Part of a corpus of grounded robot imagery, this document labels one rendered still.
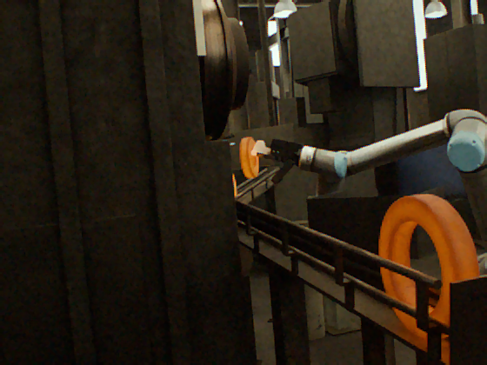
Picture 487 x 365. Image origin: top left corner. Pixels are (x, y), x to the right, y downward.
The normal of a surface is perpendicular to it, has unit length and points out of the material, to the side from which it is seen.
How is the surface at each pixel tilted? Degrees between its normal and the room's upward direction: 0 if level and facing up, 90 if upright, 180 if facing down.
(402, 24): 90
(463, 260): 76
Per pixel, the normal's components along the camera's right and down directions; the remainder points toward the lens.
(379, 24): 0.62, -0.01
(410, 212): -0.96, 0.10
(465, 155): -0.49, 0.50
